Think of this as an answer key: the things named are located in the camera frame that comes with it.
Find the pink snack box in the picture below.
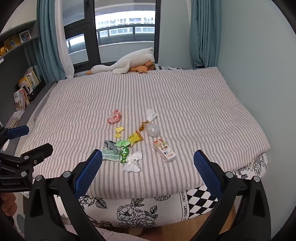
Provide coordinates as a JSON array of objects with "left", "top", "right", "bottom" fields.
[{"left": 153, "top": 138, "right": 177, "bottom": 164}]

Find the stack of flat books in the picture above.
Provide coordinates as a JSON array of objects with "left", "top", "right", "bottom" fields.
[{"left": 5, "top": 111, "right": 25, "bottom": 129}]

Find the clear plastic wrapper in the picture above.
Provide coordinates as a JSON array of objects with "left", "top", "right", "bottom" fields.
[{"left": 145, "top": 123, "right": 160, "bottom": 138}]

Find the teal curtain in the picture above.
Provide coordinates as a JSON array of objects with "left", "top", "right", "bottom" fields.
[
  {"left": 37, "top": 0, "right": 67, "bottom": 82},
  {"left": 190, "top": 0, "right": 219, "bottom": 69}
]

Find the yellow picture card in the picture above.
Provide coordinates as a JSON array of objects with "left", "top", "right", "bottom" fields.
[{"left": 4, "top": 35, "right": 20, "bottom": 52}]

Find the orange plush toy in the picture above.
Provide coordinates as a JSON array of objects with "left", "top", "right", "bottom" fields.
[{"left": 128, "top": 61, "right": 156, "bottom": 74}]

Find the pink grey striped blanket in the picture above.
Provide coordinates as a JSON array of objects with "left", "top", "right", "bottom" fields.
[{"left": 22, "top": 67, "right": 271, "bottom": 200}]

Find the green white strip wrapper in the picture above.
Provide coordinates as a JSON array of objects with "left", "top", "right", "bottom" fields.
[{"left": 120, "top": 148, "right": 130, "bottom": 164}]

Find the grey desk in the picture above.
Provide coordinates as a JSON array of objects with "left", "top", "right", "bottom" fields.
[{"left": 0, "top": 80, "right": 58, "bottom": 158}]

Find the grey wall shelf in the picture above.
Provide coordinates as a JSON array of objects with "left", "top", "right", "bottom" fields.
[{"left": 0, "top": 20, "right": 38, "bottom": 64}]

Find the yellow snack packet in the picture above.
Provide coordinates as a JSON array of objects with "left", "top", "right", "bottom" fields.
[{"left": 127, "top": 130, "right": 144, "bottom": 147}]

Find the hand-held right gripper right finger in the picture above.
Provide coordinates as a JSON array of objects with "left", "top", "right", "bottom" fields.
[{"left": 193, "top": 149, "right": 272, "bottom": 241}]

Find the row of upright books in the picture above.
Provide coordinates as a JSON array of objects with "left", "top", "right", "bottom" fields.
[{"left": 13, "top": 65, "right": 42, "bottom": 112}]

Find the small framed photo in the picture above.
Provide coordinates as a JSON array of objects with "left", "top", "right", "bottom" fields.
[{"left": 19, "top": 30, "right": 32, "bottom": 43}]

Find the pale green packet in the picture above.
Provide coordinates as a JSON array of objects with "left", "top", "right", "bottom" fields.
[{"left": 102, "top": 148, "right": 121, "bottom": 161}]

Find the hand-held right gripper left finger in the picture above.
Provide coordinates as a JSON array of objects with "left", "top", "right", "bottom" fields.
[{"left": 24, "top": 149, "right": 109, "bottom": 241}]

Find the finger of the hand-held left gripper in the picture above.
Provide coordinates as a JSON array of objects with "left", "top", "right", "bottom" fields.
[
  {"left": 0, "top": 142, "right": 53, "bottom": 179},
  {"left": 0, "top": 125, "right": 30, "bottom": 149}
]

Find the pink wrapper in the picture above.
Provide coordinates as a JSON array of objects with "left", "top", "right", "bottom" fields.
[{"left": 107, "top": 109, "right": 122, "bottom": 124}]

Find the white sheer curtain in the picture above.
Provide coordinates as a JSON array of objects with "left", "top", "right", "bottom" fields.
[{"left": 54, "top": 0, "right": 75, "bottom": 79}]

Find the white floral bed cover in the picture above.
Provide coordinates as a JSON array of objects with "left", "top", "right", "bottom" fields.
[{"left": 54, "top": 65, "right": 270, "bottom": 230}]

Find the white goose plush toy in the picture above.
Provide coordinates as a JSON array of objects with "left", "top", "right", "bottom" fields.
[{"left": 86, "top": 47, "right": 155, "bottom": 75}]

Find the person's left hand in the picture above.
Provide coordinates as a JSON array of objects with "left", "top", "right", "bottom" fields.
[{"left": 0, "top": 192, "right": 18, "bottom": 223}]

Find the black framed window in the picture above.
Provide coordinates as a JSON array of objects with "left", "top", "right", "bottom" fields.
[{"left": 61, "top": 0, "right": 161, "bottom": 67}]

